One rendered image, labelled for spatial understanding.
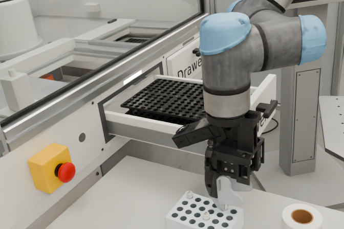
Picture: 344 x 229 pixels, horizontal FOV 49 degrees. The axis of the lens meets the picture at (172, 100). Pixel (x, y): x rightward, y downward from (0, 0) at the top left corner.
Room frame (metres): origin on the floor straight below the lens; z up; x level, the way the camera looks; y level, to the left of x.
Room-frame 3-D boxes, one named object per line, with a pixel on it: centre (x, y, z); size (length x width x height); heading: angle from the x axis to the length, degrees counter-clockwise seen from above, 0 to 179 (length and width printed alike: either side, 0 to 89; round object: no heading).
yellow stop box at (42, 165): (0.65, 0.25, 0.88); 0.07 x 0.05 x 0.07; 147
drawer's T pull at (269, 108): (0.74, -0.20, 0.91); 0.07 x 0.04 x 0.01; 147
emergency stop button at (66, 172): (0.63, 0.23, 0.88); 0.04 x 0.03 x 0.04; 147
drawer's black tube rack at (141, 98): (0.87, -0.01, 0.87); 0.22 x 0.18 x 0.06; 57
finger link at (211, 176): (0.54, -0.06, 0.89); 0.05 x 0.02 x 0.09; 145
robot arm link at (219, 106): (0.56, -0.09, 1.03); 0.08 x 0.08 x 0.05
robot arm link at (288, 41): (0.59, -0.18, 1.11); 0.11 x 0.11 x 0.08; 11
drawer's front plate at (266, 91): (0.76, -0.18, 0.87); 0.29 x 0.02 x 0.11; 147
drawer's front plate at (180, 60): (1.20, -0.08, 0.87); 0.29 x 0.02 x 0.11; 147
